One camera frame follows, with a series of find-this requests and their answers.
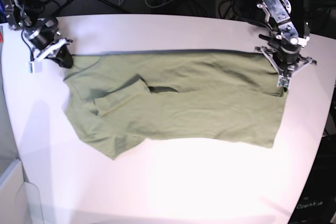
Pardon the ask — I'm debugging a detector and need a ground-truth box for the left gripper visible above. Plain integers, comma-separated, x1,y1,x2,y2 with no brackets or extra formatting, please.
255,46,317,78

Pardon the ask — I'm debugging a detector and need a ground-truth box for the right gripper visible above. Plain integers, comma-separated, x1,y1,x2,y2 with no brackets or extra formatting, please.
34,38,73,69

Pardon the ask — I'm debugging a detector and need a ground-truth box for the green T-shirt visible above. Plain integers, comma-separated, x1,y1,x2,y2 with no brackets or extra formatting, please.
64,52,288,159

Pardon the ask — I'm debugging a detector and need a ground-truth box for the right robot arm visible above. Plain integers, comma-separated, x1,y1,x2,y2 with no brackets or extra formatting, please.
1,0,74,72

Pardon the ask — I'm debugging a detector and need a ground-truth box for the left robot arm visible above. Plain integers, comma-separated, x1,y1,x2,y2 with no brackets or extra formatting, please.
256,0,317,87

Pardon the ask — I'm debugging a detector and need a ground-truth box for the black OpenArm case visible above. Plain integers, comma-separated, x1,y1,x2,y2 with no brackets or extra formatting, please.
289,135,335,223

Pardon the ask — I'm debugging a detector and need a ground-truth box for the white cardboard box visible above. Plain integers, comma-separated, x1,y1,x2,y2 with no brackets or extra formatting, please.
1,159,44,223

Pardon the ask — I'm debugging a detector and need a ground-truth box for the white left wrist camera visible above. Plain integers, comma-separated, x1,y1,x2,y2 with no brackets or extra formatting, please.
277,76,291,89

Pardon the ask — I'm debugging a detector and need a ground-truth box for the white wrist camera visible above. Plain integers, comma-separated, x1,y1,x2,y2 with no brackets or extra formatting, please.
277,76,291,89
27,61,43,74

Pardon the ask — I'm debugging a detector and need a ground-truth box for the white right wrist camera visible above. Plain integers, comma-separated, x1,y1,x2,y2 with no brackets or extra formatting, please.
27,61,43,74

